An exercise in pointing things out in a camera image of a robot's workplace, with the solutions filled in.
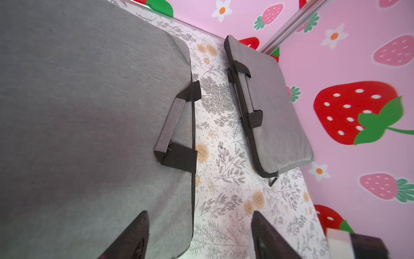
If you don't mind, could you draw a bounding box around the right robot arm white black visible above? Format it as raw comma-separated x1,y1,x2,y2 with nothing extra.
326,228,390,259

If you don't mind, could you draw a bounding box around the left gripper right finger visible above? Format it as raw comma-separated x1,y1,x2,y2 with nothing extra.
251,211,301,259

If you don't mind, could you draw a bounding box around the floral patterned table mat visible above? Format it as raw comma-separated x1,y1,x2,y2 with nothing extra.
115,1,329,259

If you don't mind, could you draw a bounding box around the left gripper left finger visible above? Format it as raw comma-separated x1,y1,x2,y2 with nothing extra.
98,211,150,259

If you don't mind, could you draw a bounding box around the grey laptop bag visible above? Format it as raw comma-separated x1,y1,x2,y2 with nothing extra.
1,1,201,259
224,35,314,186

